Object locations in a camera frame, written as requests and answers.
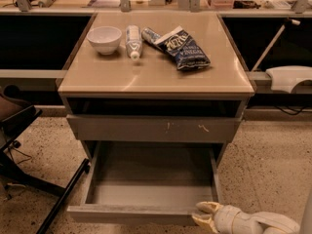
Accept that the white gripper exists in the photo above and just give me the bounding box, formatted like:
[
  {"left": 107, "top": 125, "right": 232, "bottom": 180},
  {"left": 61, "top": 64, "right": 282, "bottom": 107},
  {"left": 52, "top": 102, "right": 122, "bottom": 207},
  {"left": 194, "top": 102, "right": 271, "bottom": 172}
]
[{"left": 192, "top": 202, "right": 260, "bottom": 234}]

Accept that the black floor cable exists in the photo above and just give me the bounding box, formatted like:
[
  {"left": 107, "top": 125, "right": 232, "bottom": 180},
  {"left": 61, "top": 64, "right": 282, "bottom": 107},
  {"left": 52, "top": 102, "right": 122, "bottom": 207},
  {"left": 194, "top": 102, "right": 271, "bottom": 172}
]
[{"left": 6, "top": 145, "right": 33, "bottom": 166}]

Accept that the grey drawer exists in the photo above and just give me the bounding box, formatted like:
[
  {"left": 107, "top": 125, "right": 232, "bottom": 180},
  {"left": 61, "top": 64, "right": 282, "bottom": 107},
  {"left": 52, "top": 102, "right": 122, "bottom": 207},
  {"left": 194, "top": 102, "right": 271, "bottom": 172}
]
[
  {"left": 67, "top": 114, "right": 241, "bottom": 143},
  {"left": 68, "top": 141, "right": 220, "bottom": 225}
]

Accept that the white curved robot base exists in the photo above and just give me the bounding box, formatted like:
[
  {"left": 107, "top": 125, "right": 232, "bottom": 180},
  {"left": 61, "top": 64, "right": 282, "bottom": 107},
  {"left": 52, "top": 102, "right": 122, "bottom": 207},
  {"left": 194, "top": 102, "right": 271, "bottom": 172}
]
[{"left": 265, "top": 65, "right": 312, "bottom": 94}]

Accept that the white bowl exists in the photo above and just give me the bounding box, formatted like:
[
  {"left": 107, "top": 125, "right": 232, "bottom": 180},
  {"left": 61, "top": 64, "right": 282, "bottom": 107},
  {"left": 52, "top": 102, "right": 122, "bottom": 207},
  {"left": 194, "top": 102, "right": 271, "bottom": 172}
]
[{"left": 87, "top": 26, "right": 122, "bottom": 55}]

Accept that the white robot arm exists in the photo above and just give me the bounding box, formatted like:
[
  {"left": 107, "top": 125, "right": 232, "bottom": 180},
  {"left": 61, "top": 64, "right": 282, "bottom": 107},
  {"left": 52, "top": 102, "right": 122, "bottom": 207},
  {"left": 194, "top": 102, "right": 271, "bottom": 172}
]
[{"left": 192, "top": 191, "right": 312, "bottom": 234}]

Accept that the black office chair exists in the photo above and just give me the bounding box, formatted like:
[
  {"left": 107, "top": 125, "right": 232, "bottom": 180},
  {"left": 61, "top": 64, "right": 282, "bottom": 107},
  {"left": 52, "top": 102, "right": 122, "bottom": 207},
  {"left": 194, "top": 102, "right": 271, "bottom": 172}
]
[{"left": 0, "top": 84, "right": 91, "bottom": 234}]

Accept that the grey drawer cabinet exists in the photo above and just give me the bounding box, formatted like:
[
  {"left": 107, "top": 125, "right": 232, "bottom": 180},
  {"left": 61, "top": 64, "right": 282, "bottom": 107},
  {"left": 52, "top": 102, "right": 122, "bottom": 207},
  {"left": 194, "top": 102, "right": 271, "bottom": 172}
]
[{"left": 58, "top": 11, "right": 254, "bottom": 158}]

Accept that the blue vinegar chip bag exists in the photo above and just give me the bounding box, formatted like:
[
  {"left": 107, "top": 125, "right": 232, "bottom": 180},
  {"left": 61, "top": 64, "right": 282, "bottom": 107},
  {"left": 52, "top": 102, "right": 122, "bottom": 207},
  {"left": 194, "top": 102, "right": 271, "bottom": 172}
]
[{"left": 141, "top": 26, "right": 211, "bottom": 71}]

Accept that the grey top drawer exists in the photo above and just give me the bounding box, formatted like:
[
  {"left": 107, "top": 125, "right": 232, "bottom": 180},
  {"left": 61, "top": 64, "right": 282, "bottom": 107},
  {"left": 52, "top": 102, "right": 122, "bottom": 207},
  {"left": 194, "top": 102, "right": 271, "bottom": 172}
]
[{"left": 67, "top": 114, "right": 241, "bottom": 143}]

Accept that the clear plastic water bottle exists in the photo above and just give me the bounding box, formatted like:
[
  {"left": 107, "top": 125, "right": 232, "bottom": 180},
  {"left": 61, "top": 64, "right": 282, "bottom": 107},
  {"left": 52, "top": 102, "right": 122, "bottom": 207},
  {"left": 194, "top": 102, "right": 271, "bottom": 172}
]
[{"left": 126, "top": 25, "right": 142, "bottom": 60}]

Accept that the white leaning stick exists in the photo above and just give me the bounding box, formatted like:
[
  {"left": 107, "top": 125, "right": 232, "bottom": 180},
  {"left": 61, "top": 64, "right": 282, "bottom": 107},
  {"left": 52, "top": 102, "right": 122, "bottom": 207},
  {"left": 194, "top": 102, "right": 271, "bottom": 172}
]
[{"left": 252, "top": 18, "right": 301, "bottom": 72}]

